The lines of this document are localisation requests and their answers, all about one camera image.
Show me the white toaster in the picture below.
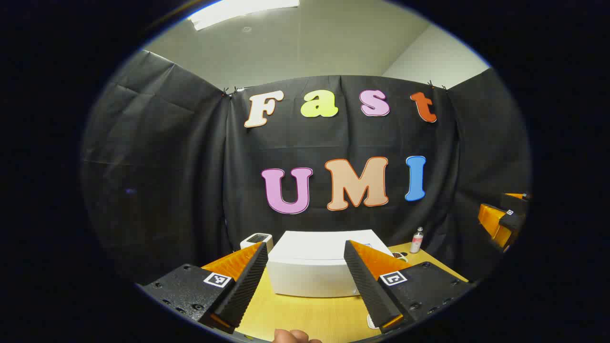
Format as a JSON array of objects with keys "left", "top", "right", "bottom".
[{"left": 240, "top": 233, "right": 274, "bottom": 254}]

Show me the ceiling light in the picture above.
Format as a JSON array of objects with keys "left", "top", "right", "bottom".
[{"left": 187, "top": 0, "right": 301, "bottom": 31}]

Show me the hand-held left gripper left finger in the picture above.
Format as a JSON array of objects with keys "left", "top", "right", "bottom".
[{"left": 142, "top": 242, "right": 269, "bottom": 334}]

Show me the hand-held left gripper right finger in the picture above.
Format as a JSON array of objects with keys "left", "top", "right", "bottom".
[{"left": 344, "top": 240, "right": 476, "bottom": 333}]

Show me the small clear pink-label bottle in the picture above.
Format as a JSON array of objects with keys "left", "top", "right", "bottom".
[{"left": 409, "top": 227, "right": 425, "bottom": 254}]

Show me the white microwave oven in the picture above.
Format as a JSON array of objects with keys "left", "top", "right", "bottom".
[{"left": 266, "top": 230, "right": 395, "bottom": 299}]

